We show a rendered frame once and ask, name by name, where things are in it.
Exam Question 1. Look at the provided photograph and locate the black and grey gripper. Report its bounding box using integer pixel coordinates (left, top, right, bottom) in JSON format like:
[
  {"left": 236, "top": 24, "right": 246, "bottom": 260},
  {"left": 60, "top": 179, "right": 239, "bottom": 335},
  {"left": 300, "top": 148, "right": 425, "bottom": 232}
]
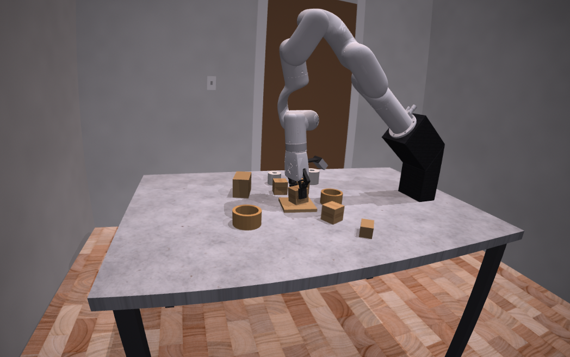
[{"left": 284, "top": 150, "right": 310, "bottom": 199}]

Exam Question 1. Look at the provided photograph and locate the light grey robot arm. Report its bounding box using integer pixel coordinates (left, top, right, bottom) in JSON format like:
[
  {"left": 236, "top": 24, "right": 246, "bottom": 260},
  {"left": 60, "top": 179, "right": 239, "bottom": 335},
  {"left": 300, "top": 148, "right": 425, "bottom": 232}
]
[{"left": 277, "top": 9, "right": 417, "bottom": 152}]

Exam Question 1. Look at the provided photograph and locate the light wooden square board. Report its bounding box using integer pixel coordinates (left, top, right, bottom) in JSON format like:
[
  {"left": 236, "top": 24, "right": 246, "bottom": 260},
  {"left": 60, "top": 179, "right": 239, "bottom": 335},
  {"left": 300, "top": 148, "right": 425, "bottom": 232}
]
[{"left": 278, "top": 197, "right": 317, "bottom": 213}]

